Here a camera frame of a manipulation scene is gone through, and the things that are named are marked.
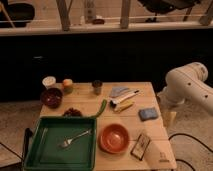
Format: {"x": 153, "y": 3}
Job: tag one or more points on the wooden table leg right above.
{"x": 125, "y": 11}

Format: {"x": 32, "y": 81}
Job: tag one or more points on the white tube with black cap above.
{"x": 115, "y": 102}

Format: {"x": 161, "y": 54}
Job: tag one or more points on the dark maroon bowl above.
{"x": 51, "y": 97}

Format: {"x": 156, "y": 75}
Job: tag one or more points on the yellow corn piece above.
{"x": 122, "y": 106}

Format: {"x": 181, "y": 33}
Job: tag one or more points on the dark red berry cluster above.
{"x": 72, "y": 112}

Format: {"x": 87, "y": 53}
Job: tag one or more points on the orange topped jar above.
{"x": 67, "y": 85}

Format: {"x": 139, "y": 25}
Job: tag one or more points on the black round seat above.
{"x": 20, "y": 13}

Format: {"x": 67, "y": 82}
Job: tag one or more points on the silver fork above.
{"x": 68, "y": 141}

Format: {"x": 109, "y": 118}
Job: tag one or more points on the wooden table leg left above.
{"x": 63, "y": 13}

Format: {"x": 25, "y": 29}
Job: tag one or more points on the black brown box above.
{"x": 140, "y": 146}

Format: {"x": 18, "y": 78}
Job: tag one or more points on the red orange bowl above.
{"x": 114, "y": 139}

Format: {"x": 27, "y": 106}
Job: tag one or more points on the grey folded cloth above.
{"x": 117, "y": 91}

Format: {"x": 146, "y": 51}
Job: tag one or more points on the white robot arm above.
{"x": 185, "y": 83}

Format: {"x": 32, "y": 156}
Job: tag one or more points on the blue sponge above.
{"x": 148, "y": 114}

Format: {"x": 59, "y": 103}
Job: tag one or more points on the small dark red dish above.
{"x": 98, "y": 21}

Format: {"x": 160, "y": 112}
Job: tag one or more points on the green plastic tray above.
{"x": 45, "y": 154}

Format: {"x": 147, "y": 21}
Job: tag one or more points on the small dark metal cup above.
{"x": 97, "y": 87}

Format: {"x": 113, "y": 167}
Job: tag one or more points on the wooden table leg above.
{"x": 125, "y": 11}
{"x": 63, "y": 13}

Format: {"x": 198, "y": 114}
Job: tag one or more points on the black office chair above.
{"x": 165, "y": 6}

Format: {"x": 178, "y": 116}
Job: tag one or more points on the white lidded cup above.
{"x": 49, "y": 82}

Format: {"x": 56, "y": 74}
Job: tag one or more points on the green pepper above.
{"x": 101, "y": 109}

